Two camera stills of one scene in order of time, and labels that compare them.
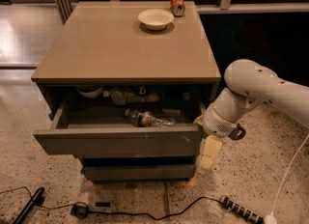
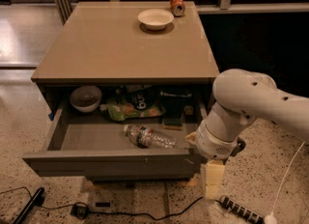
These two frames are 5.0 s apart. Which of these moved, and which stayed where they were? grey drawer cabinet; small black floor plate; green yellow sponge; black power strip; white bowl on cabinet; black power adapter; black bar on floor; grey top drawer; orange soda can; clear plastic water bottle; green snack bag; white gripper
Moved: white gripper; green snack bag; clear plastic water bottle; green yellow sponge; grey top drawer
Stayed: white bowl on cabinet; orange soda can; black bar on floor; grey drawer cabinet; small black floor plate; black power adapter; black power strip
